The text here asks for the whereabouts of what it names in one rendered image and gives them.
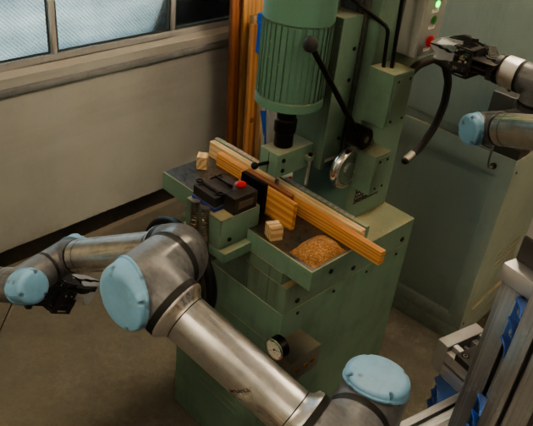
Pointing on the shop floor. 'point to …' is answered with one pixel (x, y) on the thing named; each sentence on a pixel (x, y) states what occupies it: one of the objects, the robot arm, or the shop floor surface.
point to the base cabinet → (354, 323)
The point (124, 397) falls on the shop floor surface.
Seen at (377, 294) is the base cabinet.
